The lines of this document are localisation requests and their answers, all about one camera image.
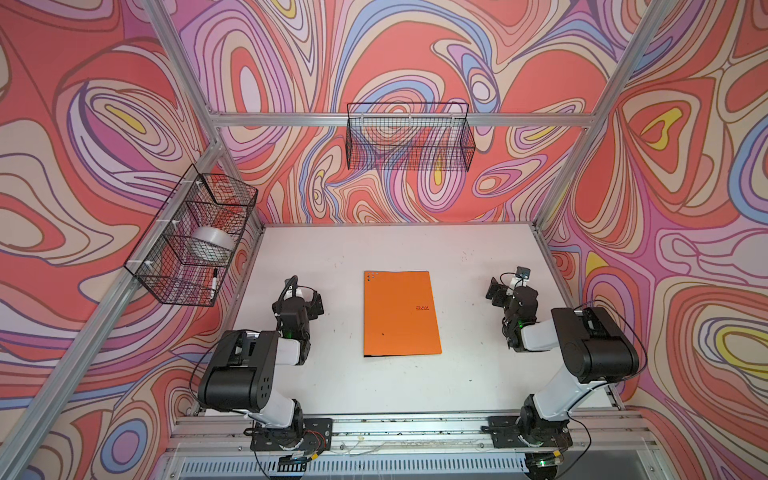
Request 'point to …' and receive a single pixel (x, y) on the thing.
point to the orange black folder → (400, 315)
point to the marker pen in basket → (214, 281)
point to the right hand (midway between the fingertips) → (507, 284)
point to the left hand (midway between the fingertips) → (303, 291)
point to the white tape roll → (211, 244)
